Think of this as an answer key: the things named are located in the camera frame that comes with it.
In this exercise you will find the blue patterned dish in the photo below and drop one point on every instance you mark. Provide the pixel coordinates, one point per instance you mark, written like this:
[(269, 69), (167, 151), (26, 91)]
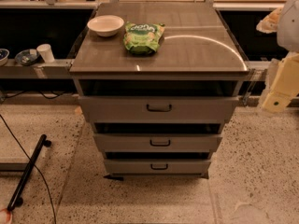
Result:
[(27, 57)]

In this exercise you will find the red white object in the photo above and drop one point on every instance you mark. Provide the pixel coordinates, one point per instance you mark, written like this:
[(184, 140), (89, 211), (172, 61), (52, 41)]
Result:
[(5, 216)]

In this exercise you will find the grey middle drawer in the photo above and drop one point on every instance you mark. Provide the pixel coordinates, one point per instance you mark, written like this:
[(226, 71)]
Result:
[(150, 142)]

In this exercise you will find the grey bottom drawer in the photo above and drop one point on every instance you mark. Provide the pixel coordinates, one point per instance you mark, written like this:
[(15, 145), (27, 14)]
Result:
[(152, 167)]

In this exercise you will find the white paper cup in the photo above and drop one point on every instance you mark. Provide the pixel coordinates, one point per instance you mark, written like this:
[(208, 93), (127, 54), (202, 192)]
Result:
[(46, 53)]

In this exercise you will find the grey drawer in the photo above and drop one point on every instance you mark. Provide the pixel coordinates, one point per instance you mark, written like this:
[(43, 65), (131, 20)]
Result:
[(130, 109), (150, 142), (152, 167)]

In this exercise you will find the green snack bag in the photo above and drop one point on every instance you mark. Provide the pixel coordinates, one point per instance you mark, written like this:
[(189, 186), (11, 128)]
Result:
[(142, 38)]

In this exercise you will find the white bowl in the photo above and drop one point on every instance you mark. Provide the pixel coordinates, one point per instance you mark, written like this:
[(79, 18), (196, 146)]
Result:
[(106, 25)]

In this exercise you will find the blue rimmed bowl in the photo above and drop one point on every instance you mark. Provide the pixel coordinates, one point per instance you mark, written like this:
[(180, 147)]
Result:
[(4, 53)]

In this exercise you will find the grey top drawer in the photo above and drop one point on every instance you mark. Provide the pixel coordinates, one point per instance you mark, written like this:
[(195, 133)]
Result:
[(130, 109)]

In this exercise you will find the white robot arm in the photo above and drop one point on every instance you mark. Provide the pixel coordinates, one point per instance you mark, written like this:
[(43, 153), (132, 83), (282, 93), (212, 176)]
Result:
[(283, 21)]

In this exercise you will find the grey drawer cabinet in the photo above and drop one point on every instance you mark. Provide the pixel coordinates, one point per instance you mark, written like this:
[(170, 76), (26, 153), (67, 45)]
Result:
[(197, 57)]

